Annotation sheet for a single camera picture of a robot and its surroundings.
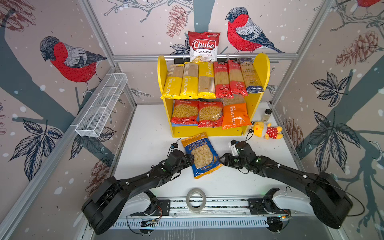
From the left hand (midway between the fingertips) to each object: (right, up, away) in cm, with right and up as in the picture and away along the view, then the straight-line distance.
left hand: (191, 158), depth 84 cm
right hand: (+16, -3, -1) cm, 16 cm away
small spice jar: (+53, +24, +20) cm, 62 cm away
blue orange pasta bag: (+9, -2, +3) cm, 10 cm away
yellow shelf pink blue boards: (-1, +14, +16) cm, 22 cm away
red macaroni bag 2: (+12, +26, +6) cm, 29 cm away
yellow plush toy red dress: (+46, +16, +13) cm, 50 cm away
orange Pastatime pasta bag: (+26, +25, +4) cm, 36 cm away
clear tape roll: (-1, -17, -10) cm, 20 cm away
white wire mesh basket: (-48, +25, -11) cm, 55 cm away
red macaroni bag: (-4, +27, +6) cm, 28 cm away
